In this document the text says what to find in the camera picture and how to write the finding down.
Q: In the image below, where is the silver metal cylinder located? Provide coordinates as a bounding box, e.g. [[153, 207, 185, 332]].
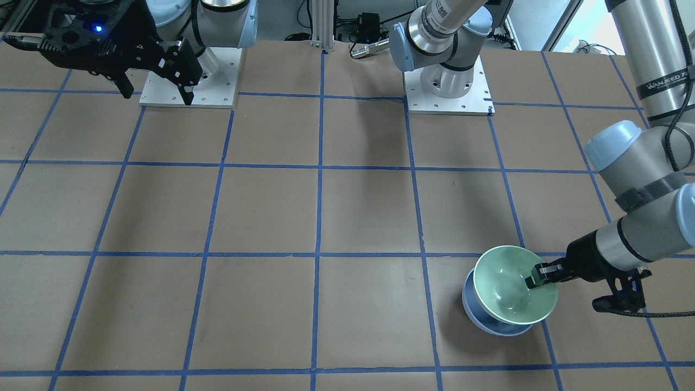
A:
[[349, 38, 389, 60]]

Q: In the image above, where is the black cable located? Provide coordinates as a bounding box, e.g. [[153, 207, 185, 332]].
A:
[[614, 307, 695, 318]]

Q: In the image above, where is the aluminium frame post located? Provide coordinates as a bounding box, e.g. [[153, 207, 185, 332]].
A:
[[307, 0, 336, 53]]

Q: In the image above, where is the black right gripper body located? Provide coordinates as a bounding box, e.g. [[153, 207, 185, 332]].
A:
[[3, 1, 161, 77]]

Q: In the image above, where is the blue bowl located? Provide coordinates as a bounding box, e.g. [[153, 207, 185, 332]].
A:
[[462, 269, 534, 337]]

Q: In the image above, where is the green bowl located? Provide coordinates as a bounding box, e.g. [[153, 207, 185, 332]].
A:
[[472, 245, 559, 326]]

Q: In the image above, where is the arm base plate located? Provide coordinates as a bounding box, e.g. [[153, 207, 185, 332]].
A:
[[139, 47, 242, 109], [403, 56, 495, 116]]

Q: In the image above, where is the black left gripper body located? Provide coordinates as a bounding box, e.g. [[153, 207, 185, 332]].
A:
[[564, 231, 617, 282]]

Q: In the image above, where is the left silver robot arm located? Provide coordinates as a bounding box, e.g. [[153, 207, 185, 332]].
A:
[[389, 1, 693, 289]]

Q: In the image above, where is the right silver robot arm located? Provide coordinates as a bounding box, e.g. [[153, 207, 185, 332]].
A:
[[2, 1, 258, 109]]

